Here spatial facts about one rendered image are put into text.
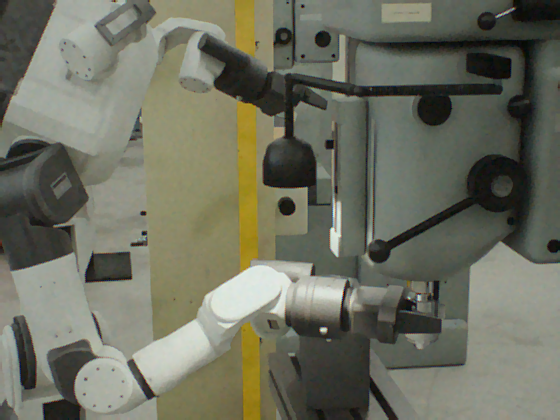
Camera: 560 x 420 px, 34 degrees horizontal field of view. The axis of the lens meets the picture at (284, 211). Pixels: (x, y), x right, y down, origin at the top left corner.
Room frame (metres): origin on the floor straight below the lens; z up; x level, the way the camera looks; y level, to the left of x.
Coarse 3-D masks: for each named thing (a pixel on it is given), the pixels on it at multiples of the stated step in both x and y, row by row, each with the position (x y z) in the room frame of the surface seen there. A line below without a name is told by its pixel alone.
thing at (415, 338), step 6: (408, 306) 1.20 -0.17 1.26; (438, 306) 1.19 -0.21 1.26; (414, 312) 1.19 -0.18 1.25; (420, 312) 1.18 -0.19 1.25; (426, 312) 1.18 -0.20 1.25; (432, 312) 1.19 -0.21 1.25; (438, 312) 1.19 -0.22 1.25; (408, 336) 1.20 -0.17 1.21; (414, 336) 1.19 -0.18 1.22; (420, 336) 1.18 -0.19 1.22; (426, 336) 1.18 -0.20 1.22; (432, 336) 1.19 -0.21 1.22; (414, 342) 1.19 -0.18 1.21; (420, 342) 1.18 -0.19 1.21; (426, 342) 1.18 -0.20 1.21; (432, 342) 1.19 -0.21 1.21
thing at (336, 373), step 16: (352, 288) 1.71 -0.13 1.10; (304, 336) 1.61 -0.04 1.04; (304, 352) 1.61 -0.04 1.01; (320, 352) 1.56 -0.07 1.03; (336, 352) 1.56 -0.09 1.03; (352, 352) 1.57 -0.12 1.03; (368, 352) 1.57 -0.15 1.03; (304, 368) 1.61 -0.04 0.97; (320, 368) 1.56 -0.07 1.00; (336, 368) 1.56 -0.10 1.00; (352, 368) 1.57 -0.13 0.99; (368, 368) 1.57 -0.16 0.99; (304, 384) 1.61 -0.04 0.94; (320, 384) 1.56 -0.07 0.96; (336, 384) 1.56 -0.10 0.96; (352, 384) 1.57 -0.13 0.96; (368, 384) 1.57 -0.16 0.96; (320, 400) 1.56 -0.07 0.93; (336, 400) 1.56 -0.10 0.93; (352, 400) 1.57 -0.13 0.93; (368, 400) 1.57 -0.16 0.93
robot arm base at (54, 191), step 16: (0, 160) 1.29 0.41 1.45; (16, 160) 1.26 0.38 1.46; (32, 160) 1.25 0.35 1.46; (48, 160) 1.21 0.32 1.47; (64, 160) 1.25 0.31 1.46; (32, 176) 1.17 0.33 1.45; (48, 176) 1.20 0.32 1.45; (64, 176) 1.23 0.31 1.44; (32, 192) 1.17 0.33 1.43; (48, 192) 1.18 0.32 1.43; (64, 192) 1.22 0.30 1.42; (80, 192) 1.25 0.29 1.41; (32, 208) 1.17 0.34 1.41; (48, 208) 1.17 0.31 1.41; (64, 208) 1.20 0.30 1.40; (80, 208) 1.25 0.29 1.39
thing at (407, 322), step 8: (400, 312) 1.18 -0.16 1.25; (408, 312) 1.18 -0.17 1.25; (400, 320) 1.18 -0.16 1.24; (408, 320) 1.18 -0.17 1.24; (416, 320) 1.18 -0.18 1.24; (424, 320) 1.17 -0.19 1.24; (432, 320) 1.17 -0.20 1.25; (440, 320) 1.17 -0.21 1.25; (400, 328) 1.17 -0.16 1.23; (408, 328) 1.18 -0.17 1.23; (416, 328) 1.18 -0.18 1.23; (424, 328) 1.17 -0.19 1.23; (432, 328) 1.17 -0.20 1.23; (440, 328) 1.17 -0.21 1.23
